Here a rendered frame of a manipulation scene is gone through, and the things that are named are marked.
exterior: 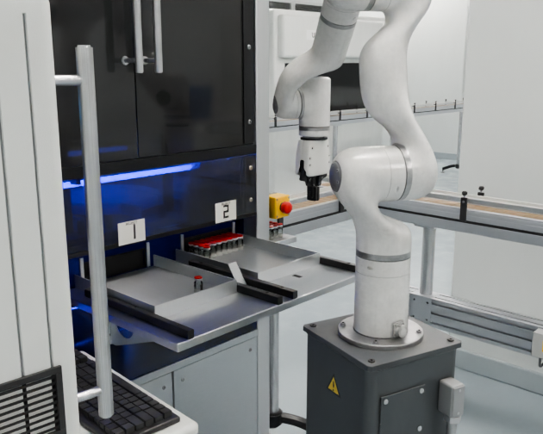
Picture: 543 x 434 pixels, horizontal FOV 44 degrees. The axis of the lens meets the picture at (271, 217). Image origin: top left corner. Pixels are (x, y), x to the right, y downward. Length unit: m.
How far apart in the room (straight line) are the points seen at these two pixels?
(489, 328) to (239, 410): 0.99
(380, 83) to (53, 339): 0.80
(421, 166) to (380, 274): 0.24
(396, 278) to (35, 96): 0.83
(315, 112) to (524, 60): 1.47
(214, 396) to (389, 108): 1.15
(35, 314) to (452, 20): 9.90
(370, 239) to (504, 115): 1.78
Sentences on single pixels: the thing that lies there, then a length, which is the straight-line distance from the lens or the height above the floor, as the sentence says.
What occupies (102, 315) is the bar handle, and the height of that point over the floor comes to 1.06.
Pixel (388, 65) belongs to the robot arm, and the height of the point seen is 1.45.
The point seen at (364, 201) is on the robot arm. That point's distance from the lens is 1.37.
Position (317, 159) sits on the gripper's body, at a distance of 1.82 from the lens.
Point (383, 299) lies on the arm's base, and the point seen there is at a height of 0.96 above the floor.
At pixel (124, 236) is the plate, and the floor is 1.01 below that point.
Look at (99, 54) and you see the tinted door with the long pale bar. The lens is 1.72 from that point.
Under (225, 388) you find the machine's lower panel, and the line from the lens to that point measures 2.20.
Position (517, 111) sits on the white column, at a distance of 3.10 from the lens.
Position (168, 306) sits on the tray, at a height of 0.90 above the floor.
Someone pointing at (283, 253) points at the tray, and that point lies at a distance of 2.05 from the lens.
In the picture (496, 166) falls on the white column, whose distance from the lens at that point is 3.15.
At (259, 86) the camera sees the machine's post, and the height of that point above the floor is 1.38.
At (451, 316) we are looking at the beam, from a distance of 2.71.
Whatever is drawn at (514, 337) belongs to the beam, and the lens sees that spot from 2.62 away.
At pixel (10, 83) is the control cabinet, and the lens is 0.98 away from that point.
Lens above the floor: 1.46
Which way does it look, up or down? 13 degrees down
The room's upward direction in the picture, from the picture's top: straight up
